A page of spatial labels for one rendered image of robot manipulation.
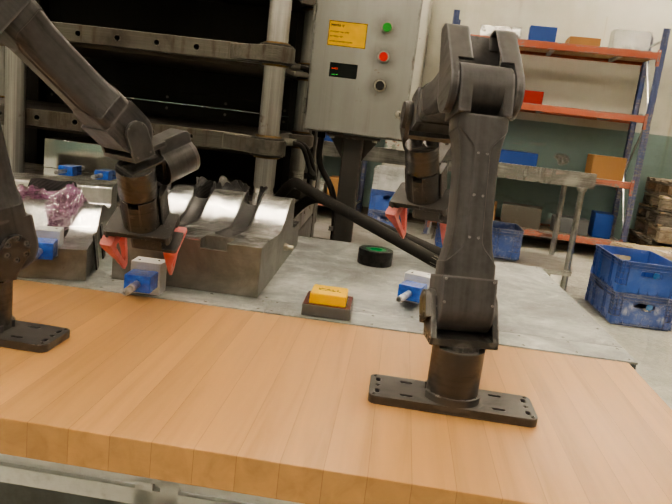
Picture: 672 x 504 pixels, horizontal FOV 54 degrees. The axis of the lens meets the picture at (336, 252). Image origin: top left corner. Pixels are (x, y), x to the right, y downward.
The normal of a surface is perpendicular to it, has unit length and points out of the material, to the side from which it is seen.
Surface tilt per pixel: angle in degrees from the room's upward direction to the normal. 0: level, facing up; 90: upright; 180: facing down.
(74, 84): 93
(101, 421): 0
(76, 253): 90
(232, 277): 90
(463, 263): 77
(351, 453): 0
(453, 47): 44
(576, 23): 90
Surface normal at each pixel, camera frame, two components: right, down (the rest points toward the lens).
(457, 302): 0.10, -0.01
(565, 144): -0.19, 0.18
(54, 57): 0.74, 0.27
